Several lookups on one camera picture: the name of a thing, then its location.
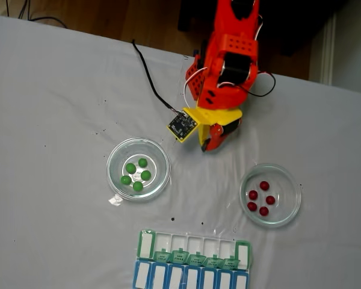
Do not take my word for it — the weekly pill organizer box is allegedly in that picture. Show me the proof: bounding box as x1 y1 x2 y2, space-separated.
132 229 253 289

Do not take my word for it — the clear glass dish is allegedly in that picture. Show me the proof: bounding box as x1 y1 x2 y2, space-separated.
239 163 302 228
106 137 172 202

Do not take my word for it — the dark wooden furniture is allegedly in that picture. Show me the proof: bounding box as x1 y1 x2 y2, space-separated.
177 0 350 58

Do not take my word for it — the white door trim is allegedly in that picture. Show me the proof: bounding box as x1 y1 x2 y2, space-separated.
320 11 338 87

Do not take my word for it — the black camera circuit board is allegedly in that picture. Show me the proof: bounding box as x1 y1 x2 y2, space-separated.
167 110 199 143

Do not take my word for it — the black camera cable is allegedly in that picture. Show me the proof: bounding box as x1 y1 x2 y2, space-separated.
131 39 185 117

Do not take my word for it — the thin black floor cable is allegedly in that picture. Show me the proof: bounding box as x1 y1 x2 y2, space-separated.
4 0 69 30

